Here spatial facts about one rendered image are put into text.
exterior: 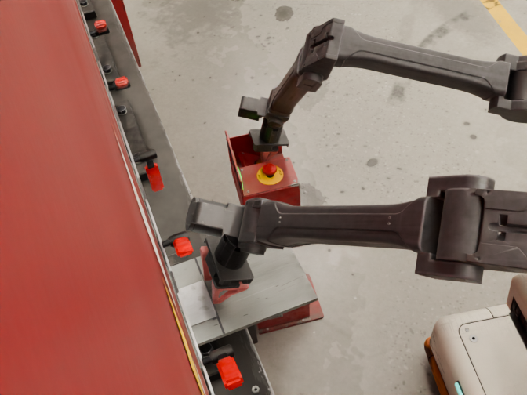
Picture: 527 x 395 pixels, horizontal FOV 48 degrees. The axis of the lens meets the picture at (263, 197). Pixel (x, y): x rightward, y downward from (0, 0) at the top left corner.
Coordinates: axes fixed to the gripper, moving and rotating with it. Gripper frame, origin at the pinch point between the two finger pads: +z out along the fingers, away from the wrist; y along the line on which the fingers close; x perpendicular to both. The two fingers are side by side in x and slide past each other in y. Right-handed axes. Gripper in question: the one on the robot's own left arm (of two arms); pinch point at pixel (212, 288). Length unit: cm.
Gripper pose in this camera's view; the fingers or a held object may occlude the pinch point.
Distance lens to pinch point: 111.4
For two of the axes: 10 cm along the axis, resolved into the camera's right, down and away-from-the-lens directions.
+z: -3.7, 7.1, 6.0
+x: 8.6, 0.3, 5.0
